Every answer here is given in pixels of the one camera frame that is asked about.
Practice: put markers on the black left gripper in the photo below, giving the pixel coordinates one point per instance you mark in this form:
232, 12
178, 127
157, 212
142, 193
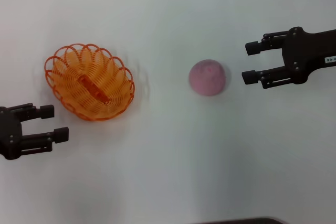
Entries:
9, 134

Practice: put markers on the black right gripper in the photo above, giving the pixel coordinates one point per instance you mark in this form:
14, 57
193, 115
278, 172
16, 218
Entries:
304, 51

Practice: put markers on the pink peach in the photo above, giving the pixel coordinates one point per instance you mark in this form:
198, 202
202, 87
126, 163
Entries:
207, 78

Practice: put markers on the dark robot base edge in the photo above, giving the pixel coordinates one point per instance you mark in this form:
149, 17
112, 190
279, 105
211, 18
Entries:
244, 221

